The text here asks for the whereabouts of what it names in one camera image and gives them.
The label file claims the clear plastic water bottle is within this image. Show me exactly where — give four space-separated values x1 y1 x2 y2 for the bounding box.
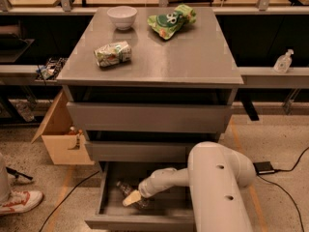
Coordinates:
116 181 150 209

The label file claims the black object on floor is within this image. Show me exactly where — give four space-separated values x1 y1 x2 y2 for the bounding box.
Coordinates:
6 167 33 181

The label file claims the grey side shelf right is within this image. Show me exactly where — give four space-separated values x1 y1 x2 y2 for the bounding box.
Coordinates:
239 67 309 89

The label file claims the grey top drawer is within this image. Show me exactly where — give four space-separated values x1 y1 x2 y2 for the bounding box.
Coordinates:
67 102 232 133

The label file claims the black foot pedal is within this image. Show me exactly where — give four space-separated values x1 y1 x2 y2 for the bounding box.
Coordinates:
253 161 275 175

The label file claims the grey side shelf left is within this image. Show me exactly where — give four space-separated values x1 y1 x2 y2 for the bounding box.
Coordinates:
0 65 58 86

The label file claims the crushed green white can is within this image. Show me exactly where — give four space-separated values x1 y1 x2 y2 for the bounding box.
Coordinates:
94 41 132 68

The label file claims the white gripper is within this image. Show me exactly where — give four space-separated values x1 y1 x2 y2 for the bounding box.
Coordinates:
123 177 160 207

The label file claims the grey open bottom drawer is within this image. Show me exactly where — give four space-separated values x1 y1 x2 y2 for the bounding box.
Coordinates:
85 162 196 232

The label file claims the grey middle drawer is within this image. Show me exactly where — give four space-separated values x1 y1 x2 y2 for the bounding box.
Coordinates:
85 141 194 162

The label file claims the black floor cable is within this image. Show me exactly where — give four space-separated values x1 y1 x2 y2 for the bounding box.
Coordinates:
38 170 101 232

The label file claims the black pedal cable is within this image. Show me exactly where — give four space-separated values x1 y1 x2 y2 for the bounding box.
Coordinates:
257 146 309 232

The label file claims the grey side shelf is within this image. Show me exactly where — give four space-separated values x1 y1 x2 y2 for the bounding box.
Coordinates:
239 67 309 89
0 65 58 86

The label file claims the green chip bag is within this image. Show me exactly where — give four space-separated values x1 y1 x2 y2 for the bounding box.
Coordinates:
147 4 196 40

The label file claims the grey drawer cabinet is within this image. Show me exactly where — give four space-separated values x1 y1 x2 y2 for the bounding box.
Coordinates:
56 6 244 232

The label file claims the white bowl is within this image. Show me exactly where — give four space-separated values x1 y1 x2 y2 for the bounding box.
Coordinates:
107 6 137 30

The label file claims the cardboard box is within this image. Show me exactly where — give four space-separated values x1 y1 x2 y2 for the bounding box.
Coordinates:
32 90 94 165

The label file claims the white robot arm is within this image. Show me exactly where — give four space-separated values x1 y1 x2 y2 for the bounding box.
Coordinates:
123 142 256 232

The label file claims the white red sneaker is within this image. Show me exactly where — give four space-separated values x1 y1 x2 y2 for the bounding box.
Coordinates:
0 190 43 216

